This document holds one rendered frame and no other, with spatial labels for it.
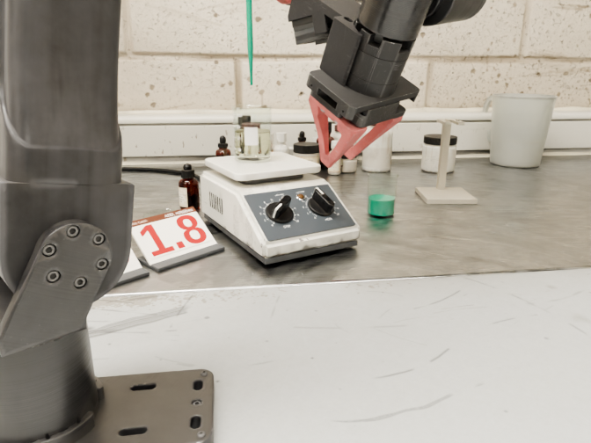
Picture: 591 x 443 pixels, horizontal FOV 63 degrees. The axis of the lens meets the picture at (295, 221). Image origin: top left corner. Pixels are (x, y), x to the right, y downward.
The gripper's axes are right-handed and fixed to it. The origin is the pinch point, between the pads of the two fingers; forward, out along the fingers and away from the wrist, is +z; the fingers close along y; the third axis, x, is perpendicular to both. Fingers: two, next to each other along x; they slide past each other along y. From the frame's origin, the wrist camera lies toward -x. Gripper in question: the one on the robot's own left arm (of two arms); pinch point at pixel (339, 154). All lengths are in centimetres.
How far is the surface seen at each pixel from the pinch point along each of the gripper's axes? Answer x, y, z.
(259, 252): 2.0, 10.5, 8.9
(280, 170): -5.7, 2.2, 6.0
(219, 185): -9.9, 7.7, 10.0
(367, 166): -16.6, -35.3, 26.4
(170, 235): -6.9, 16.0, 12.1
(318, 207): 0.9, 1.3, 6.9
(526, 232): 17.1, -22.5, 7.2
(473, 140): -11, -67, 25
